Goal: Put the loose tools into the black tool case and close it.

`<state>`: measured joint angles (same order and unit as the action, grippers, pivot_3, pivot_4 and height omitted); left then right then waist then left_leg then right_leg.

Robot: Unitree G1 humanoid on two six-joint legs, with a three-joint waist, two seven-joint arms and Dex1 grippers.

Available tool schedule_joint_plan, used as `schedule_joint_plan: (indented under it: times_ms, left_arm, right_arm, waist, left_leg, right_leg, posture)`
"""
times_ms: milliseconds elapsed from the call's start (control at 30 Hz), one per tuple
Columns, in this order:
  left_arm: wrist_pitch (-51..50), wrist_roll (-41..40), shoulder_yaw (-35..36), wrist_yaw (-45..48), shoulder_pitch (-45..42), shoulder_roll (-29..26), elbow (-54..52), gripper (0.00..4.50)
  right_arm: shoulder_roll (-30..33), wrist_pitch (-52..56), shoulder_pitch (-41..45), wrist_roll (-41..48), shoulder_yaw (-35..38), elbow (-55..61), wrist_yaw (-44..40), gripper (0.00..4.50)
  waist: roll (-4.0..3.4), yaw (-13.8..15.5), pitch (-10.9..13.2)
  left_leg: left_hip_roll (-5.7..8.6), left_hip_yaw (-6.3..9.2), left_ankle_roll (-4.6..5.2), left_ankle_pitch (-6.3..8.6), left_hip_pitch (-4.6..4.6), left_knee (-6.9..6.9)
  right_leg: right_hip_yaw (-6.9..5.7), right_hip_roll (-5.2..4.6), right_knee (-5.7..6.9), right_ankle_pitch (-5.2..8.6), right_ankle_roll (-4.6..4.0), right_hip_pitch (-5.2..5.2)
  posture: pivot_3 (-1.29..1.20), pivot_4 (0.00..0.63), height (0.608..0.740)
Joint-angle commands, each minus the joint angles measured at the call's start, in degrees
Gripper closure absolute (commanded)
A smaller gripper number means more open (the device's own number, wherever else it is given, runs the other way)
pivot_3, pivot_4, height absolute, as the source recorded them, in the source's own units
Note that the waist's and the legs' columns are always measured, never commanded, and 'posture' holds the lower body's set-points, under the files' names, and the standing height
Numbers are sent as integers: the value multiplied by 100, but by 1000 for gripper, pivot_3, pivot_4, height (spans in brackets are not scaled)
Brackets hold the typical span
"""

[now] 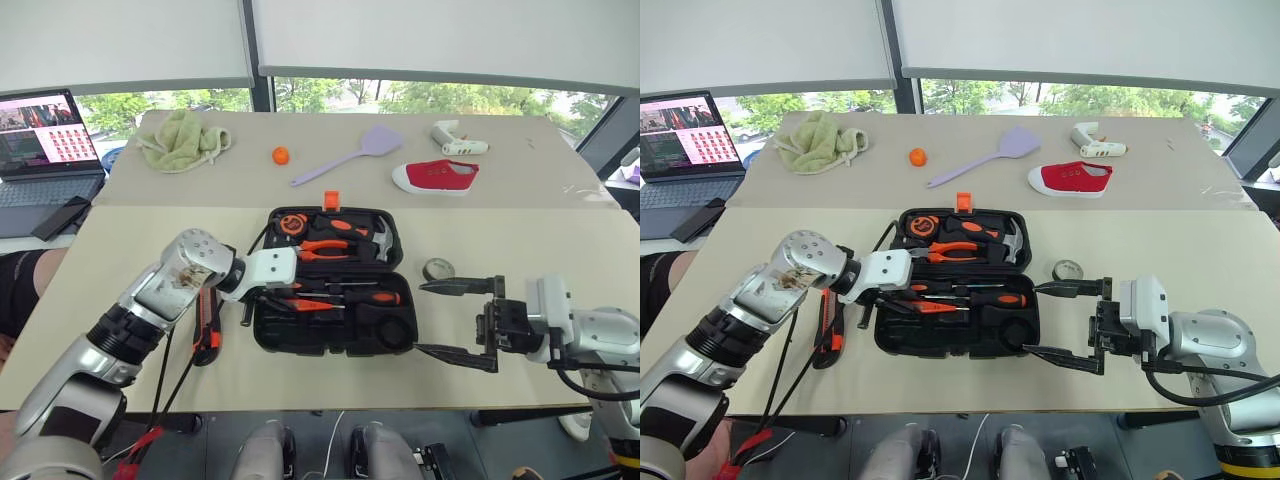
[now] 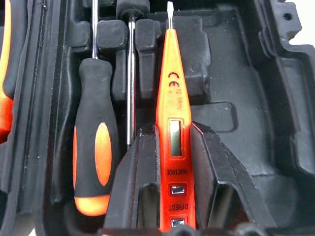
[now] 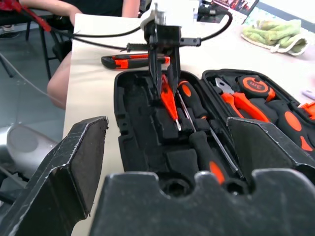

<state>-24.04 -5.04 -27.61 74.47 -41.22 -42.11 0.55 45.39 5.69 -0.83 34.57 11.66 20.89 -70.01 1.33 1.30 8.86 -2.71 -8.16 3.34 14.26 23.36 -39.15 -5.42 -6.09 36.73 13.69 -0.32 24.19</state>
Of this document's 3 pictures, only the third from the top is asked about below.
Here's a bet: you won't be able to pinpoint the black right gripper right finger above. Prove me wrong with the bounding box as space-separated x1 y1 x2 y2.
225 117 315 177

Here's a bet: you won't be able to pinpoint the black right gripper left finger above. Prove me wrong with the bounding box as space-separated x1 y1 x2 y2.
0 116 109 236

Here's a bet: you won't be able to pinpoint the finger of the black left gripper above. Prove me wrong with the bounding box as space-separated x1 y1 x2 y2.
148 34 163 99
166 46 182 93

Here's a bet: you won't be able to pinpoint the small orange screwdriver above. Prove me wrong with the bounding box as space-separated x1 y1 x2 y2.
159 73 182 132

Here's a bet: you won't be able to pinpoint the orange plastic tool part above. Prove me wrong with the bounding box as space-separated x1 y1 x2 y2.
297 101 315 124

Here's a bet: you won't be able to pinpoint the black tool case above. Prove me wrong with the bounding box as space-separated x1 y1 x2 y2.
114 68 315 197

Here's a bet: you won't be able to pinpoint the orange black utility knife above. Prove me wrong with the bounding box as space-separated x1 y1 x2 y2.
101 54 171 70

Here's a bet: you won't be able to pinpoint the black orange screwdriver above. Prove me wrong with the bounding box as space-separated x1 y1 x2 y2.
175 88 226 185
177 80 245 178

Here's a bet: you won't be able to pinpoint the silver robot body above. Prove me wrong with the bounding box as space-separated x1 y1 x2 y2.
0 122 60 184

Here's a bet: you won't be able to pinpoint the black orange tape measure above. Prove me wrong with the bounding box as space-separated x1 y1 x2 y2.
236 74 277 102

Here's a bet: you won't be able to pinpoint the desk calendar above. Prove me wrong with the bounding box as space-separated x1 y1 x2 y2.
211 0 259 25

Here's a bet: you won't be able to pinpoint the seated person in black shirt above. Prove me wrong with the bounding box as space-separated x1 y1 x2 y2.
19 0 152 109

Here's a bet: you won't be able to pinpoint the green fuzzy cloth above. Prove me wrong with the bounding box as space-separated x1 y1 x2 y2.
240 19 310 56

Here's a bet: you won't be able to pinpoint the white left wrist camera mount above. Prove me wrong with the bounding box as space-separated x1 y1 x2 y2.
140 0 198 27

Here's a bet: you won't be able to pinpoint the black orange hammer handle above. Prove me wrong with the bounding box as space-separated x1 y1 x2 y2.
266 99 315 152

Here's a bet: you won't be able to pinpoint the orange handled pliers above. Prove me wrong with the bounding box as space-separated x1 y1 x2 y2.
214 77 272 123

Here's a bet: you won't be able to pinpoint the black looping arm cable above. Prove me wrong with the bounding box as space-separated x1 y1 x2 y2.
196 11 233 41

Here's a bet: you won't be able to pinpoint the thin black cable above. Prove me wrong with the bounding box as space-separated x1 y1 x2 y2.
71 26 145 39
71 35 128 50

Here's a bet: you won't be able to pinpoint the thin grey cable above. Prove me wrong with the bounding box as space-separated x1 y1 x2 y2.
0 52 65 105

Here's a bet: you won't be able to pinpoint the black metal chair frame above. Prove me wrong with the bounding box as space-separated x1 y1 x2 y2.
0 6 65 80

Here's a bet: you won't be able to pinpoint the red strap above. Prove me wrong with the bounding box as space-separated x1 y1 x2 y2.
0 0 52 32

